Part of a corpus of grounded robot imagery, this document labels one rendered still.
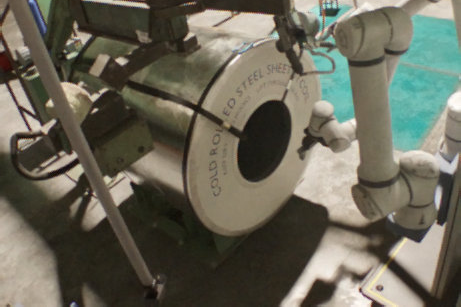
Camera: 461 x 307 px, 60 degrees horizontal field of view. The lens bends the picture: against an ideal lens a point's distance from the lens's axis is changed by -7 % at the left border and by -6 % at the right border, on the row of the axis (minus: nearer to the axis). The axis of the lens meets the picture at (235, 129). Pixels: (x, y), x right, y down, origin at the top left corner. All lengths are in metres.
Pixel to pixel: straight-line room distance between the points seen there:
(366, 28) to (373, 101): 0.23
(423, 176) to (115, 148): 1.06
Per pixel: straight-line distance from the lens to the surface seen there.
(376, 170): 1.51
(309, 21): 2.29
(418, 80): 4.55
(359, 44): 1.29
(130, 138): 1.36
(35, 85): 4.30
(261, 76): 2.29
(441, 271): 2.17
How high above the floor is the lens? 2.26
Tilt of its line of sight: 34 degrees down
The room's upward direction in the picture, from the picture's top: 12 degrees counter-clockwise
